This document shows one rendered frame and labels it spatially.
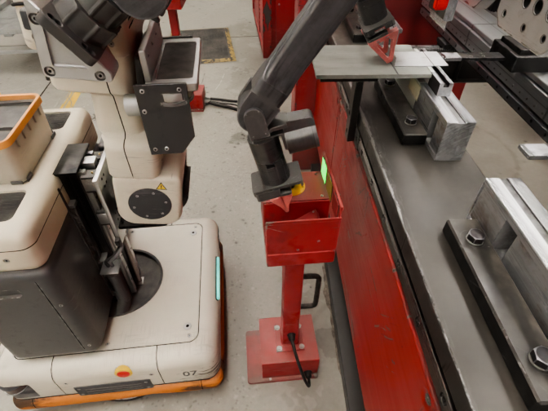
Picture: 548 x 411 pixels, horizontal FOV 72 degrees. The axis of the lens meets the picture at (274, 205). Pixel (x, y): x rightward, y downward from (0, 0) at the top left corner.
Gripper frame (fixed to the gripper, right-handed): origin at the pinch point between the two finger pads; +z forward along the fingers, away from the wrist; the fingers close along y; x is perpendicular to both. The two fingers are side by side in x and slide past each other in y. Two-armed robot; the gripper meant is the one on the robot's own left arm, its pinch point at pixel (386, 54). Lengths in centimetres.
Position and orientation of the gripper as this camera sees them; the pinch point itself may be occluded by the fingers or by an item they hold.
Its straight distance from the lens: 100.7
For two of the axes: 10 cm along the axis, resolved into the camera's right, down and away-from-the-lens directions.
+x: -8.9, 3.4, 3.1
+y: 0.0, -6.8, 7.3
